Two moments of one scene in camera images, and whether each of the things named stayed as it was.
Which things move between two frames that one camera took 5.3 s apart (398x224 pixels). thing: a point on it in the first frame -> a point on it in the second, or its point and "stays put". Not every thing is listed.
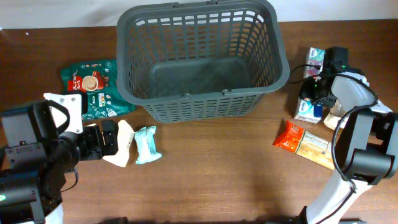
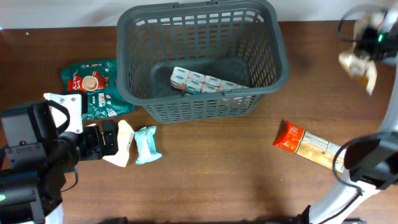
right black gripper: [315, 90] -> [367, 45]
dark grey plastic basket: [193, 62] stays put
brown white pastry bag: [332, 118] -> [359, 66]
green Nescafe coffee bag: [99, 80] stays put
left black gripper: [94, 142] stays put
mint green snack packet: [145, 139] stays put
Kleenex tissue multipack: [310, 109] -> [192, 83]
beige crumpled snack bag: [125, 135] stays put
